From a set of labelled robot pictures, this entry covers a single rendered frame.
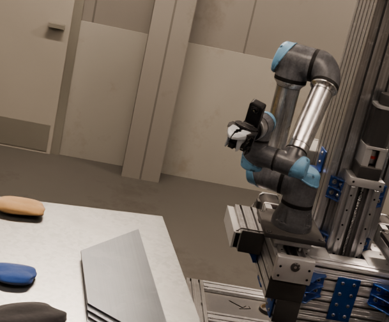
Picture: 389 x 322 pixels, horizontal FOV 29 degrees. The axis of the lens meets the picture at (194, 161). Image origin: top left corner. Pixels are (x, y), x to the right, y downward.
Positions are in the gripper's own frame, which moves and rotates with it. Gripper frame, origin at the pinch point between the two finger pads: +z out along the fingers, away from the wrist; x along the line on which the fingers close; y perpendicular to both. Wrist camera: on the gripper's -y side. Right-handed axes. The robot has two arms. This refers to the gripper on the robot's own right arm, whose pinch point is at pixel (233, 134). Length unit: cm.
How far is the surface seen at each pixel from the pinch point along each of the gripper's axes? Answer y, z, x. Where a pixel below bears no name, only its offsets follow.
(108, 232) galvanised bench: 44, 5, 25
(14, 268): 42, 50, 29
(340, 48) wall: 23, -397, 44
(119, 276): 40, 33, 7
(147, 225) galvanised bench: 43.6, -9.9, 18.2
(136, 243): 40.5, 10.6, 13.0
